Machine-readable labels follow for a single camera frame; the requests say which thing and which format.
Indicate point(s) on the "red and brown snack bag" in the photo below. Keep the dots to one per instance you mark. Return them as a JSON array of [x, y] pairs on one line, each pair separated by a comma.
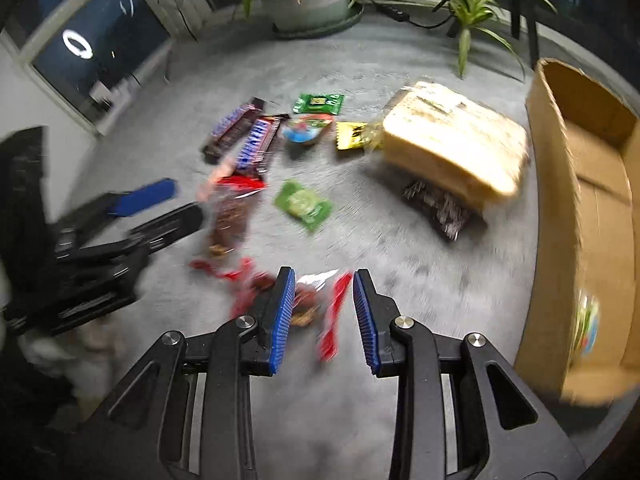
[[231, 212]]

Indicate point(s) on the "light green snack packet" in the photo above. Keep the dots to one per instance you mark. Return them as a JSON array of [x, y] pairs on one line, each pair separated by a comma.
[[302, 205]]

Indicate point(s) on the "large tan snack bag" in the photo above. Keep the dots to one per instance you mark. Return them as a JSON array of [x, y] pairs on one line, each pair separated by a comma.
[[450, 135]]

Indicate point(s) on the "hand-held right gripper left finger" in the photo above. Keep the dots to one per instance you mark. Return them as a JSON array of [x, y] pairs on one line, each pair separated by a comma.
[[278, 327]]

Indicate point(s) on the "black chair leg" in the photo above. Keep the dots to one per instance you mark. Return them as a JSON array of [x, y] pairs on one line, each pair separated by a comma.
[[525, 15]]

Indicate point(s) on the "cardboard box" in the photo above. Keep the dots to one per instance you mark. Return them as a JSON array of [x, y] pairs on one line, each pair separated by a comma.
[[555, 210]]

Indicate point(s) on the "yellow snack packet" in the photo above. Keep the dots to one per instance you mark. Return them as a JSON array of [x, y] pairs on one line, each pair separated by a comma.
[[352, 136]]

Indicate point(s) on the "round colourful snack packet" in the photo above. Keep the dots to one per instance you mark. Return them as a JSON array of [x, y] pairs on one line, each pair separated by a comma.
[[305, 130]]

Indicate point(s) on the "colourful packet with green rim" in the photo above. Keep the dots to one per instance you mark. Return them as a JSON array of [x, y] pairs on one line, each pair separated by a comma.
[[587, 325]]

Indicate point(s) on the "white charger plug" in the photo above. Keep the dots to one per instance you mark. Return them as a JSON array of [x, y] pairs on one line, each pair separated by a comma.
[[102, 93]]

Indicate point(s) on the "dark green snack packet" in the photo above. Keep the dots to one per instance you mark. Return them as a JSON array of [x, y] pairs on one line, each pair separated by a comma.
[[318, 103]]

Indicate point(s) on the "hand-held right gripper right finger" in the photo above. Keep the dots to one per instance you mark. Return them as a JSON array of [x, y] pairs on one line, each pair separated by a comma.
[[367, 327]]

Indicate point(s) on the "red candy wrapper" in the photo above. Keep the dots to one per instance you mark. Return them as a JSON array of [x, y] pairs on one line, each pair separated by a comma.
[[220, 269]]

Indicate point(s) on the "spider plant with striped leaves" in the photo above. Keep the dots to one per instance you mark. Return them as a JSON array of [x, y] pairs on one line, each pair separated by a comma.
[[470, 7]]

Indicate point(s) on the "red clear snack packet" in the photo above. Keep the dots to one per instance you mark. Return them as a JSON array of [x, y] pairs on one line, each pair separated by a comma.
[[312, 305]]

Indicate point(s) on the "dark window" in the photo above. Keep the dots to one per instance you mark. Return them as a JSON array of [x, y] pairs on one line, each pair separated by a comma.
[[125, 35]]

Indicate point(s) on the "dark striped snack packet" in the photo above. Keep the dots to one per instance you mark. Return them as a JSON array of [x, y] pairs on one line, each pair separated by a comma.
[[442, 210]]

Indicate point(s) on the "black power strip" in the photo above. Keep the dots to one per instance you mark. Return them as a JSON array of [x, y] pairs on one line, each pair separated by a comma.
[[392, 11]]

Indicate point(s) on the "blue and red snack bar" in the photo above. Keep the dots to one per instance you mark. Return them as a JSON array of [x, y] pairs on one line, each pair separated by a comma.
[[257, 144]]

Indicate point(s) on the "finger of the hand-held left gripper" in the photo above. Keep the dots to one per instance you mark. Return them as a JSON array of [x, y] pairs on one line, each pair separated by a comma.
[[145, 197], [170, 225]]

